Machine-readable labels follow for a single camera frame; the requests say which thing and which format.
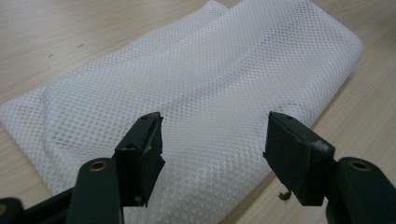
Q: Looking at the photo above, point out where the white cloth mat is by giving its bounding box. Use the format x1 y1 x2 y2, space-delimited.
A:
0 0 364 224

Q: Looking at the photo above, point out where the small dark thread scrap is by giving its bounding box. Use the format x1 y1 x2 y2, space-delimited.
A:
277 189 293 203

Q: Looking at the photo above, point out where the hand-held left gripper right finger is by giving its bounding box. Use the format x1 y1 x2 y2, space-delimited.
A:
262 111 336 207

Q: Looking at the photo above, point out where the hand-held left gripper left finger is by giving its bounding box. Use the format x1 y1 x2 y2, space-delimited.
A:
114 111 166 208

